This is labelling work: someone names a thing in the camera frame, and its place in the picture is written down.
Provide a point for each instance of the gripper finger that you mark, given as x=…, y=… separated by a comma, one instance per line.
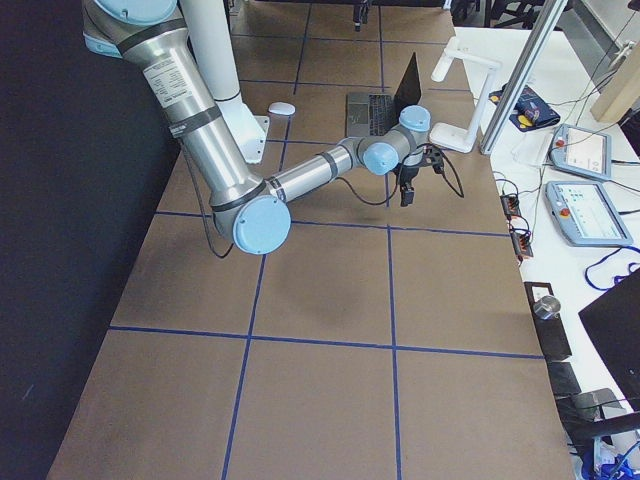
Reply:
x=357, y=22
x=407, y=194

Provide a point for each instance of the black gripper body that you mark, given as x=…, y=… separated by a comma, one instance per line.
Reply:
x=409, y=175
x=360, y=11

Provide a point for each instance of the grey laptop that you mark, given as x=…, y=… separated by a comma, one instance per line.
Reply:
x=374, y=114

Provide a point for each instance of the white computer mouse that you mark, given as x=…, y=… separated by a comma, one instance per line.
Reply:
x=281, y=108

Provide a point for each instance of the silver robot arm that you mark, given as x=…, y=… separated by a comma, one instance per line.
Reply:
x=184, y=51

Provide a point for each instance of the blue space pencil case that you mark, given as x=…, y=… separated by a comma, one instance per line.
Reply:
x=531, y=112

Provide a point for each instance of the white mounting column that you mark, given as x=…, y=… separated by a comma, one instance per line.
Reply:
x=210, y=38

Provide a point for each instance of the far teach pendant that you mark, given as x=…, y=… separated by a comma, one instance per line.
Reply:
x=580, y=151

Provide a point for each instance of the teach pendant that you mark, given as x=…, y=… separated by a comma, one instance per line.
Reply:
x=580, y=151
x=585, y=215

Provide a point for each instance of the near teach pendant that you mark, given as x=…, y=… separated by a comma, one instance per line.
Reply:
x=585, y=215

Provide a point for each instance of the metal cylinder weight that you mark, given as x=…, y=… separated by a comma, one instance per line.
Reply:
x=546, y=307

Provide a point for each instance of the black monitor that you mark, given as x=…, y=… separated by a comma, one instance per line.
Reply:
x=612, y=324

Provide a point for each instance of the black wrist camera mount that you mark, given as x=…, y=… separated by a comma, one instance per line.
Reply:
x=433, y=156

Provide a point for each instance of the aluminium profile post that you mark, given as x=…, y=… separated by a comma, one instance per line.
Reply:
x=533, y=48

